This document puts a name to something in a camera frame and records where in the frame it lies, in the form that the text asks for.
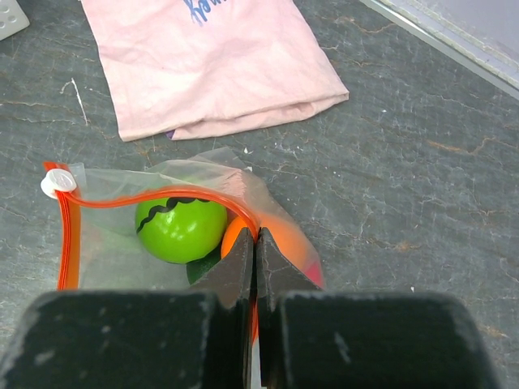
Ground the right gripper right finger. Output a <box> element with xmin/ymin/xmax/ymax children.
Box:
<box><xmin>255</xmin><ymin>229</ymin><xmax>500</xmax><ymax>388</ymax></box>

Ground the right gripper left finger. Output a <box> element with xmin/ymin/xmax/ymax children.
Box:
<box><xmin>1</xmin><ymin>229</ymin><xmax>254</xmax><ymax>388</ymax></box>

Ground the dark green avocado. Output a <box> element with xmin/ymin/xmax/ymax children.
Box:
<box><xmin>186</xmin><ymin>253</ymin><xmax>221</xmax><ymax>285</ymax></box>

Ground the orange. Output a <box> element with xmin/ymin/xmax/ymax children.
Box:
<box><xmin>221</xmin><ymin>213</ymin><xmax>320</xmax><ymax>271</ymax></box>

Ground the green apple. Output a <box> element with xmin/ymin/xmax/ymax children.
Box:
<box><xmin>135</xmin><ymin>197</ymin><xmax>228</xmax><ymax>264</ymax></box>

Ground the clear zip top bag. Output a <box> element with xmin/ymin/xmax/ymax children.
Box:
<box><xmin>40</xmin><ymin>146</ymin><xmax>328</xmax><ymax>345</ymax></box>

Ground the white perforated plastic basket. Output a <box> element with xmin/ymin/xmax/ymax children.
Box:
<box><xmin>0</xmin><ymin>0</ymin><xmax>30</xmax><ymax>41</ymax></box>

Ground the pink cloth with lettering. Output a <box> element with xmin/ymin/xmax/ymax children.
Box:
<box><xmin>83</xmin><ymin>1</ymin><xmax>349</xmax><ymax>142</ymax></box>

